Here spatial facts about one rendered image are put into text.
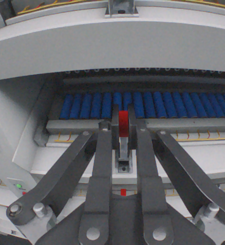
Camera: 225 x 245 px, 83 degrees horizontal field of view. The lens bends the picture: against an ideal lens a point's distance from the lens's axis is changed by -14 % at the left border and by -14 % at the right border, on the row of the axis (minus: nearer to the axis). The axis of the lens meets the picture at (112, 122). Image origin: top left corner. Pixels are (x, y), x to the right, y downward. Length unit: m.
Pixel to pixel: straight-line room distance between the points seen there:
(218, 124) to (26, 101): 0.33
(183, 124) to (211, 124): 0.05
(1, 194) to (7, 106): 0.37
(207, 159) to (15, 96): 0.32
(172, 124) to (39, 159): 0.24
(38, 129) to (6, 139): 0.07
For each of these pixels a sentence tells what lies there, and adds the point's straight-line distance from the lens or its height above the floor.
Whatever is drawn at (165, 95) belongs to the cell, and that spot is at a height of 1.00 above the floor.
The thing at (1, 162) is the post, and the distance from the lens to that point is 0.30.
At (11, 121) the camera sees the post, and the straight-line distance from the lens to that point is 0.24.
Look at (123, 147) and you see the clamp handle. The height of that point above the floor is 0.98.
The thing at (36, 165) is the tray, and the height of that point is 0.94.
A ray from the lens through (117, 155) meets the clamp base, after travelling 0.22.
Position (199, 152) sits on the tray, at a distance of 0.28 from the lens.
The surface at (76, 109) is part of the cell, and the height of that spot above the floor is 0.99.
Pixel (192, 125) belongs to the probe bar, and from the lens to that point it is 0.27.
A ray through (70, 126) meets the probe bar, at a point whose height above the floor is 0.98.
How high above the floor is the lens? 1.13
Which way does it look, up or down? 35 degrees down
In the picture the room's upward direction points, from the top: 3 degrees counter-clockwise
